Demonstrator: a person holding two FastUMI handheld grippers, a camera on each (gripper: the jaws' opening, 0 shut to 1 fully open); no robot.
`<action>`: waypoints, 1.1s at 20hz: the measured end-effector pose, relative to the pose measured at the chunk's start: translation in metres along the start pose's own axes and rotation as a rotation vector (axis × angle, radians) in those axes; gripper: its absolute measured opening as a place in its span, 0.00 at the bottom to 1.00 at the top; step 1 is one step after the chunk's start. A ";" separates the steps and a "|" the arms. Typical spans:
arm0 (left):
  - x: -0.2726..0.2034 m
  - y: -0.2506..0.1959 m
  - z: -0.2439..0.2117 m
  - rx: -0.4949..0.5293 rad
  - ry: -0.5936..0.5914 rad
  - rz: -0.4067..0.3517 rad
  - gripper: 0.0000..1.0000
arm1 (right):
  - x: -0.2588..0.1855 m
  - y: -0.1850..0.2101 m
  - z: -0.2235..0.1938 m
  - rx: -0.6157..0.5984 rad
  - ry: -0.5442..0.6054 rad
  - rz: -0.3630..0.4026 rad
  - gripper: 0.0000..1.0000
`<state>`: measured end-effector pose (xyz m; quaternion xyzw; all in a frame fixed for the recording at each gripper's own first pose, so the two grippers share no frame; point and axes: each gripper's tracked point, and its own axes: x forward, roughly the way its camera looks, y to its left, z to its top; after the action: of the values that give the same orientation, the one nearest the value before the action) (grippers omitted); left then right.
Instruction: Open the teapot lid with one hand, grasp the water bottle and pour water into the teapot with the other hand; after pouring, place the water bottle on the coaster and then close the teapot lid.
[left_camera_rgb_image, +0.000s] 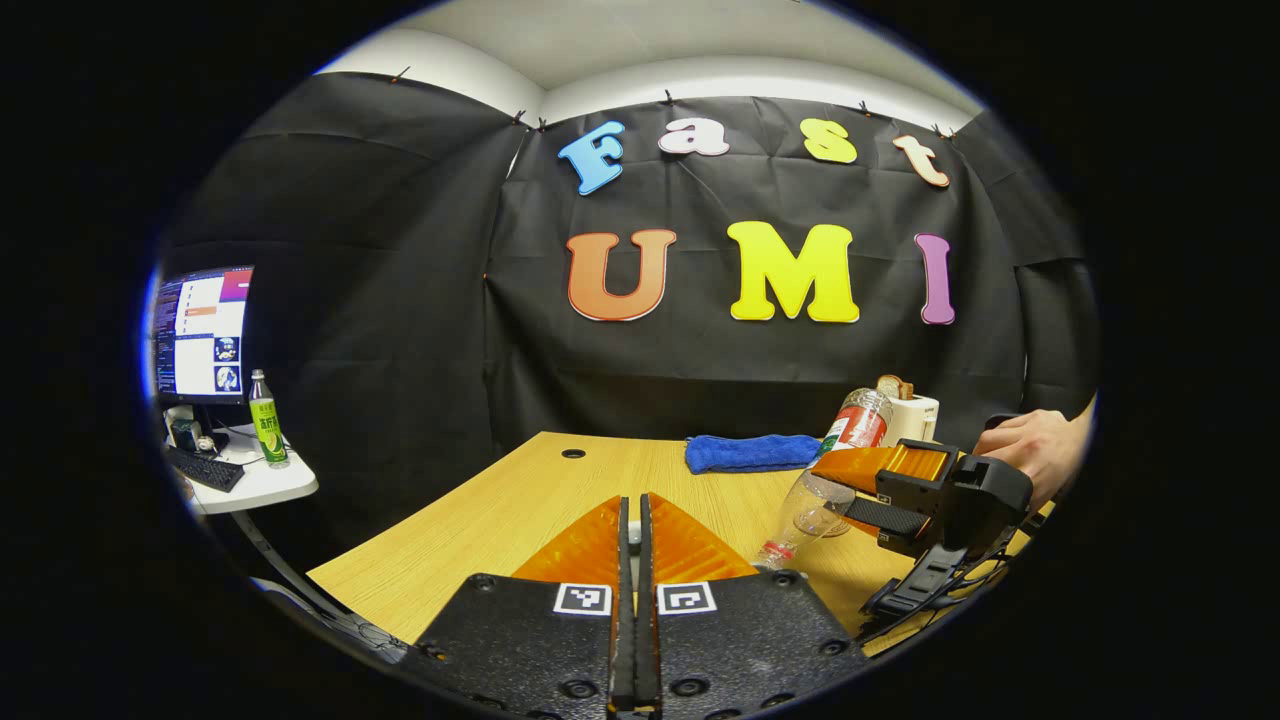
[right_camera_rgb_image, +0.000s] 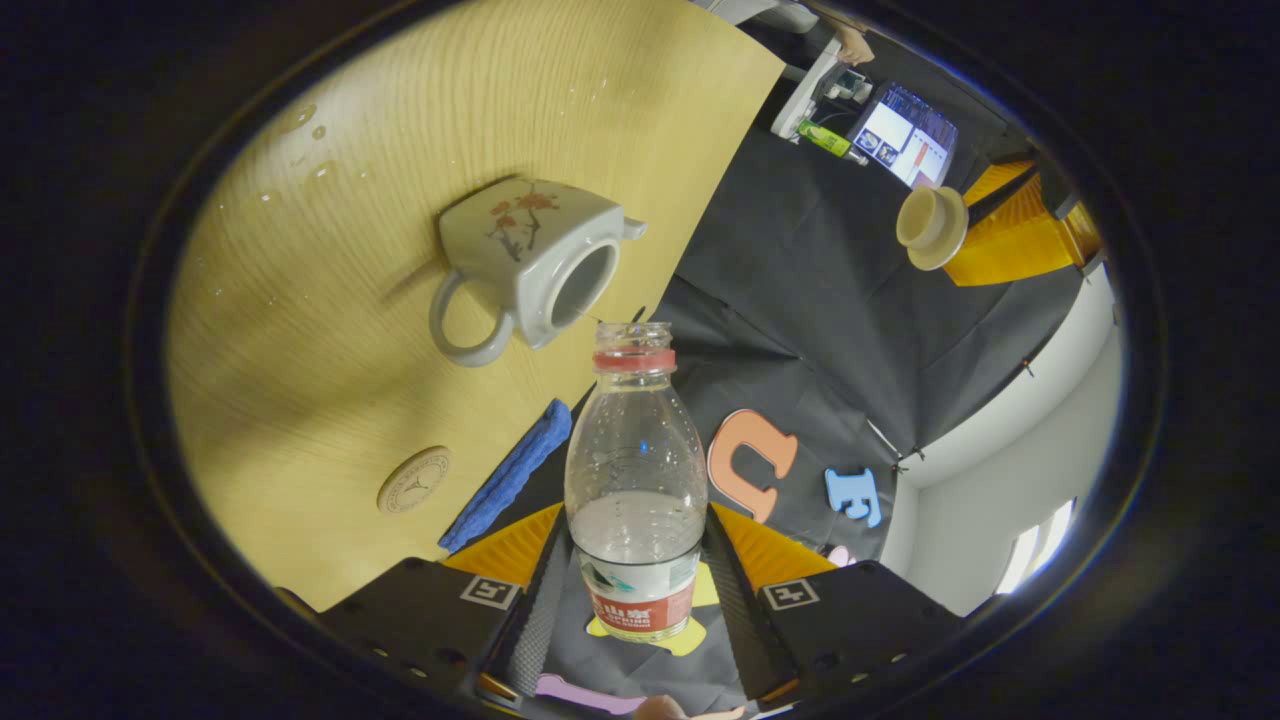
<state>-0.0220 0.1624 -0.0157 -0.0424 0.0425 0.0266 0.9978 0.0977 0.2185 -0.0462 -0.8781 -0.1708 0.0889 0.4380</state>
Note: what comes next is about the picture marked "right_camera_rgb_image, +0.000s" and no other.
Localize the clear plastic water bottle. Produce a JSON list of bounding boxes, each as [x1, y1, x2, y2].
[[565, 322, 709, 643]]

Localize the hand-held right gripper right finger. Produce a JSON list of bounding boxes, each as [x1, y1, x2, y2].
[[702, 502, 966, 709]]

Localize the round wooden coaster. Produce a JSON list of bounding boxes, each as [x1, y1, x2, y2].
[[377, 446, 453, 515]]

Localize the green bottle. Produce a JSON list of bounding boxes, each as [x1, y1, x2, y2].
[[797, 120, 869, 166]]

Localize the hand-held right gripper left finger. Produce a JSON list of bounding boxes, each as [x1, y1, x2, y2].
[[318, 502, 573, 706]]

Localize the spilled water drops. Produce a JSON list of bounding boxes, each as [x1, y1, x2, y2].
[[195, 100, 341, 301]]

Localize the black backdrop cloth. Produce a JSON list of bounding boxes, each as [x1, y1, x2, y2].
[[440, 20, 1111, 717]]

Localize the ceiling light panel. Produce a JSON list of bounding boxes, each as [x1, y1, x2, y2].
[[993, 497, 1078, 597]]

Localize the blue towel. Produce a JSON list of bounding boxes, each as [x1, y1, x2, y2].
[[438, 399, 573, 554]]

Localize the white ceramic teacup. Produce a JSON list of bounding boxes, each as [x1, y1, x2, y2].
[[430, 177, 649, 368]]

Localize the computer monitor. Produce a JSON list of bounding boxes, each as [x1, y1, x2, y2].
[[850, 83, 959, 189]]

